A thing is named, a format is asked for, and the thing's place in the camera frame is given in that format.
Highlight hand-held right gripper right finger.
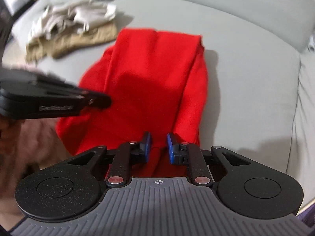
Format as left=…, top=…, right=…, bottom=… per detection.
left=167, top=133, right=251, bottom=186

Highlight purple rug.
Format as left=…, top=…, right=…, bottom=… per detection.
left=298, top=199, right=315, bottom=227

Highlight grey sofa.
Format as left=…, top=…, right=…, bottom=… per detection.
left=0, top=0, right=315, bottom=209

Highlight red pants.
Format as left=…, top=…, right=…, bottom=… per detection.
left=55, top=28, right=209, bottom=179

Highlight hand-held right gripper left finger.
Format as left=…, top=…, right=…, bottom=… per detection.
left=68, top=131, right=152, bottom=187

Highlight khaki folded garment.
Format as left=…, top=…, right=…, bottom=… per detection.
left=25, top=21, right=119, bottom=63

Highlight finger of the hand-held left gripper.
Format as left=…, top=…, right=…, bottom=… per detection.
left=34, top=73, right=89, bottom=96
left=47, top=93, right=112, bottom=115

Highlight pink fluffy cloth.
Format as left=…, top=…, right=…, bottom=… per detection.
left=0, top=117, right=68, bottom=202

